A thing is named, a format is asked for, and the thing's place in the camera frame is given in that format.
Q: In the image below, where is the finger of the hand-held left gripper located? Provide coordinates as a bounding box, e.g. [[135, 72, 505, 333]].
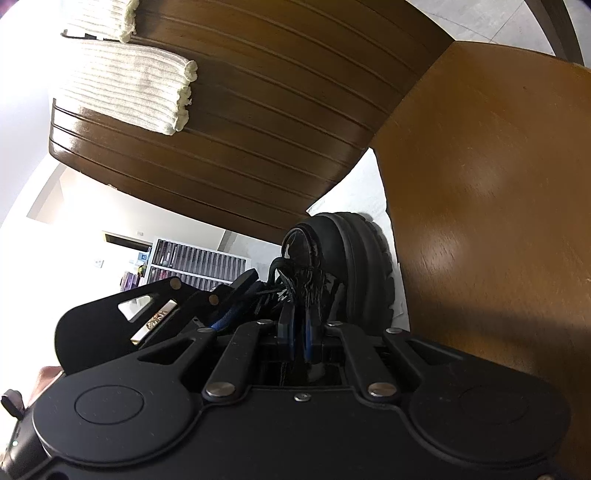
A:
[[115, 270, 259, 345], [182, 295, 247, 334]]

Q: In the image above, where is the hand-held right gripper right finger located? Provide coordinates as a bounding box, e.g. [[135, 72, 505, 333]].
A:
[[302, 301, 463, 400]]

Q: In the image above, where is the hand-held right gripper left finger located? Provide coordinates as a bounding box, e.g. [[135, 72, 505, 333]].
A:
[[137, 304, 297, 400]]

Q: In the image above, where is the black shoelace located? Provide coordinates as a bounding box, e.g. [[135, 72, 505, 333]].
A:
[[268, 256, 335, 384]]

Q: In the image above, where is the black chunky shoe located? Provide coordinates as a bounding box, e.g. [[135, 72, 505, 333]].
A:
[[265, 211, 399, 335]]

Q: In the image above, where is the person's left hand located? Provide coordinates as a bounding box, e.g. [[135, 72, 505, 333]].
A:
[[25, 366, 61, 407]]

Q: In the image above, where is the white slatted shelf unit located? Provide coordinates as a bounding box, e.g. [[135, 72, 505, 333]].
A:
[[143, 237, 246, 296]]

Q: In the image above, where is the white paper sheet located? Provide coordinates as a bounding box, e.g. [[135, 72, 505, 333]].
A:
[[307, 148, 410, 330]]

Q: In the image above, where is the white knit cloth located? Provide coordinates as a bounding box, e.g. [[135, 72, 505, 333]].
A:
[[53, 0, 199, 137]]

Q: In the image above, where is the brown wooden chair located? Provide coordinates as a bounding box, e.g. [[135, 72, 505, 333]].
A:
[[48, 0, 591, 480]]

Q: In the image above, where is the dark wall shelf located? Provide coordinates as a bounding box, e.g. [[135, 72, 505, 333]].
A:
[[104, 233, 152, 245]]

